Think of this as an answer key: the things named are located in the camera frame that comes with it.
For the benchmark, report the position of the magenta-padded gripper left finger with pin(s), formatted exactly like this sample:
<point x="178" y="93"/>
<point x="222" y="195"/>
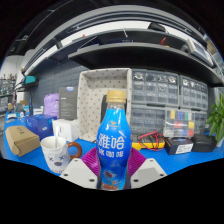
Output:
<point x="78" y="172"/>

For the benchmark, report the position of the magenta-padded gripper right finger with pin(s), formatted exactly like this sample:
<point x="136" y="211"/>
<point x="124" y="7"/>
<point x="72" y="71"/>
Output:
<point x="148" y="170"/>

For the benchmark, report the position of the blue drink bottle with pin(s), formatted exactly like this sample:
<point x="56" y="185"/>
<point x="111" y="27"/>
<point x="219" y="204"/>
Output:
<point x="114" y="140"/>

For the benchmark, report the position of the yellow multimeter with red leads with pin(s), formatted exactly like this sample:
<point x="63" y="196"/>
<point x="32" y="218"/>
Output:
<point x="146" y="144"/>

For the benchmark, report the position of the black box with white label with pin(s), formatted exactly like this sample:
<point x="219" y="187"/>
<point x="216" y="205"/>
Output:
<point x="179" y="146"/>

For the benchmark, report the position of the small white carton box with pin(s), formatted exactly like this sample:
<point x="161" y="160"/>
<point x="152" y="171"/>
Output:
<point x="66" y="130"/>

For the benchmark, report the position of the low grey drawer cabinet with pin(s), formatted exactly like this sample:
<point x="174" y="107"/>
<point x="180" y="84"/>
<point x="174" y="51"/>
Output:
<point x="146" y="120"/>

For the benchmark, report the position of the clear organizer with coloured parts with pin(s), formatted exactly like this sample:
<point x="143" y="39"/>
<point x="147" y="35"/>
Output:
<point x="179" y="122"/>

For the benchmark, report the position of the blue carton box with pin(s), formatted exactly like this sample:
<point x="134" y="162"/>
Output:
<point x="40" y="125"/>

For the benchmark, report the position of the flat black case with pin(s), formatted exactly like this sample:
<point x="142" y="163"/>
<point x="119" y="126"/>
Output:
<point x="204" y="143"/>

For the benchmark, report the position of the brown cardboard box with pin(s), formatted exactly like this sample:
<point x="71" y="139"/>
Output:
<point x="21" y="140"/>

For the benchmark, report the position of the tall dark grey box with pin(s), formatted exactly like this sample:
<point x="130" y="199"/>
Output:
<point x="68" y="103"/>

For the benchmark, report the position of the purple plastic bag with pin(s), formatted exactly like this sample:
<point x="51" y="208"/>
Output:
<point x="51" y="105"/>

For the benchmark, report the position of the white polka-dot storage tray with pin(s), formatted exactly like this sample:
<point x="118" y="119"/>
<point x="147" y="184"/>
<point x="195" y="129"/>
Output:
<point x="90" y="100"/>

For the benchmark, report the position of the wide grey drawer cabinet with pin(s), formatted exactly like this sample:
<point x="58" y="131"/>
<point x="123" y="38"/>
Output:
<point x="155" y="87"/>

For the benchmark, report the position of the green potted plant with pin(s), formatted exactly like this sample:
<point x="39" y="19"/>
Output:
<point x="217" y="120"/>

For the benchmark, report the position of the teal holder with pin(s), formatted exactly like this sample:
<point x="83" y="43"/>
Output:
<point x="30" y="80"/>

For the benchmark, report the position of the black overhead shelf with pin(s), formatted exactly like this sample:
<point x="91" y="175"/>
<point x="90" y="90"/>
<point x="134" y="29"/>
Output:
<point x="133" y="56"/>

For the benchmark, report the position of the white oscilloscope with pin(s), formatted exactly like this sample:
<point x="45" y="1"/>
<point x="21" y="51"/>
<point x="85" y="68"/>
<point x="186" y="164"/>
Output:
<point x="200" y="50"/>

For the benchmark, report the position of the black device atop shelf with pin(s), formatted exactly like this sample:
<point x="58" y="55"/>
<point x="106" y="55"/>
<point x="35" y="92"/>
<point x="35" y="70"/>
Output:
<point x="158" y="27"/>

